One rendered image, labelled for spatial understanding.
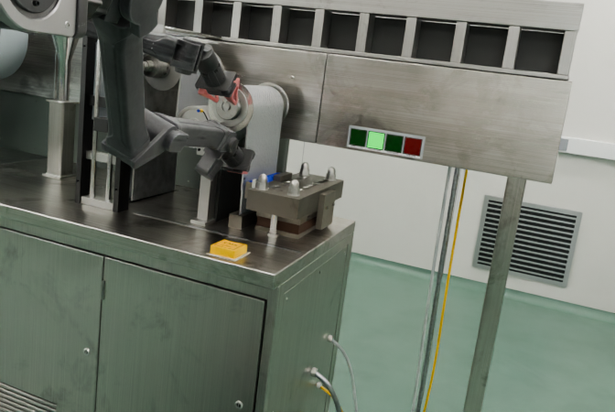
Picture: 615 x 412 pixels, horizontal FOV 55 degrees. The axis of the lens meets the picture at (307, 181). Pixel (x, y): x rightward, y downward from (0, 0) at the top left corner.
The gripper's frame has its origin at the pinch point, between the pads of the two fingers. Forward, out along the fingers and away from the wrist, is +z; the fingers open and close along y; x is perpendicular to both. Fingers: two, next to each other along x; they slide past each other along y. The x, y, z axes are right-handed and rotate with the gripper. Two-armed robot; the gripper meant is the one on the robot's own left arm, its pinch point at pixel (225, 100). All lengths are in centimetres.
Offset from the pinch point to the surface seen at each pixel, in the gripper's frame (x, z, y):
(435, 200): 119, 252, 28
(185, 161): 3, 47, -35
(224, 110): -0.6, 3.9, -1.5
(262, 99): 9.1, 9.5, 5.0
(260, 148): -1.8, 19.9, 5.6
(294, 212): -21.2, 18.3, 24.1
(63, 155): -13, 29, -69
